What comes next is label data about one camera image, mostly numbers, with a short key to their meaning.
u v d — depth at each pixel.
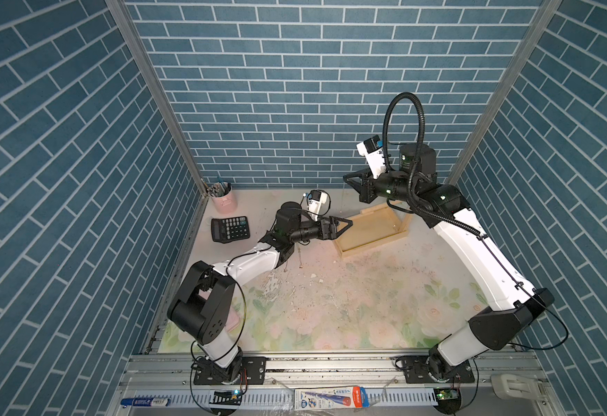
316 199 0.75
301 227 0.71
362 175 0.60
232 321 0.80
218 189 0.98
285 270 0.95
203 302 0.46
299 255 0.99
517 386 0.70
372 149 0.56
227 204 1.07
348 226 0.74
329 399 0.69
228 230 1.04
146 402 0.68
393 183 0.56
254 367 0.74
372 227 1.01
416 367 0.74
